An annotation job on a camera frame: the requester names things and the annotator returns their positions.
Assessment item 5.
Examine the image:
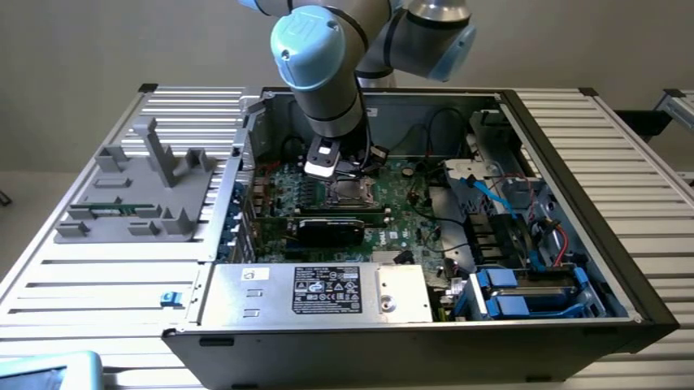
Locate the grey part rack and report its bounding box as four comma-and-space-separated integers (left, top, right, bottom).
53, 117, 219, 245

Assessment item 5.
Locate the open black PC case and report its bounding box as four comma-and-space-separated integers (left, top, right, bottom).
161, 86, 681, 390

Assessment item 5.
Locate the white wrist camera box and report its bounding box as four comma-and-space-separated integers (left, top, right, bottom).
304, 136, 344, 180

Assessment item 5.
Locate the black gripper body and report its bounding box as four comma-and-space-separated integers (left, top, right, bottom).
337, 140, 392, 180

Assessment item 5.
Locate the light blue flat wire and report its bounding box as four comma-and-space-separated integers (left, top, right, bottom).
458, 173, 524, 222

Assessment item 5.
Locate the silver power supply unit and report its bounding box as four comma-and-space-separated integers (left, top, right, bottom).
187, 262, 436, 329

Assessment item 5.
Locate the black looped wire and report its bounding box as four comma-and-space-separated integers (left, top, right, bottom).
422, 106, 469, 158

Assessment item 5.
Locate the teal device corner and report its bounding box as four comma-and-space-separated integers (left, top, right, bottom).
0, 350, 103, 390

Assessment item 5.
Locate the green motherboard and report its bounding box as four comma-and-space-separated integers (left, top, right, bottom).
252, 157, 473, 290

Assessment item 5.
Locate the CPU socket with metal frame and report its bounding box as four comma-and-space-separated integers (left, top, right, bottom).
322, 176, 380, 208

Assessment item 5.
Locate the black graphics card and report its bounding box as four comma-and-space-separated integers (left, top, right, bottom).
296, 218, 368, 248

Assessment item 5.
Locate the black RAM slot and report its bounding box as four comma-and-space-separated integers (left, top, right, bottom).
294, 205, 393, 217

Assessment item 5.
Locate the green RAM stick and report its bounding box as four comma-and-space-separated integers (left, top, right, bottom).
69, 201, 154, 214

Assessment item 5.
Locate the red wire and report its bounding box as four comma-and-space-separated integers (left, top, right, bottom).
529, 195, 572, 267

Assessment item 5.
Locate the blue disk bay caddy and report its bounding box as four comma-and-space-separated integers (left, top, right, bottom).
453, 262, 608, 323

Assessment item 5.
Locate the silver heatsink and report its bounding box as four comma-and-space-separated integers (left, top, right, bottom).
372, 249, 414, 266

